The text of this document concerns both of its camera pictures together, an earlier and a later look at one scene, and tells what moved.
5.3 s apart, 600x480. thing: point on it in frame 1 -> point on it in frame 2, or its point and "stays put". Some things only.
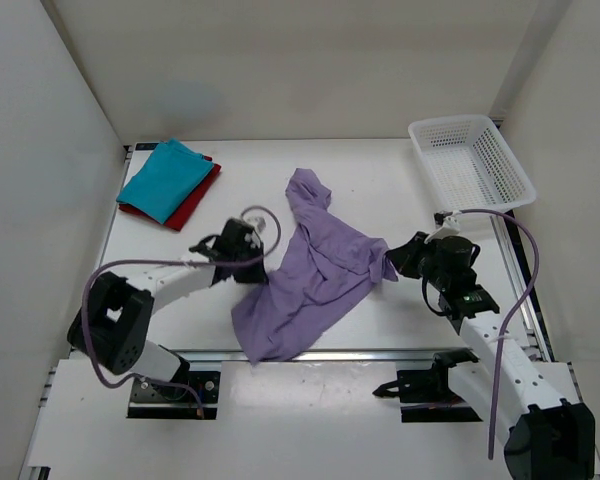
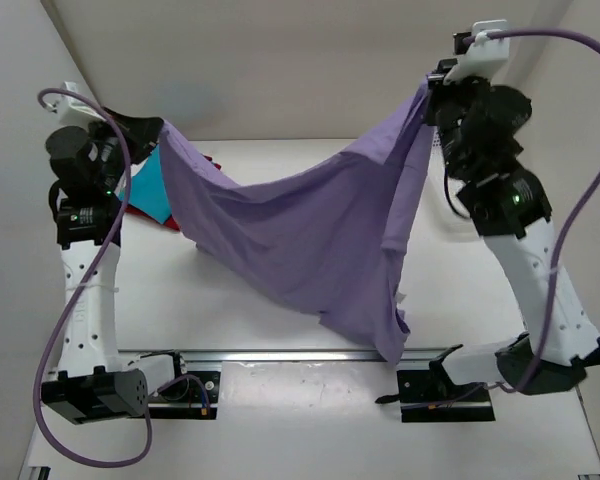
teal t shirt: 165,180 stays put
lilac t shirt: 327,269 -> 332,234
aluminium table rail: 337,355 stays put
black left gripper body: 253,247 -> 109,146
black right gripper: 404,259 -> 437,90
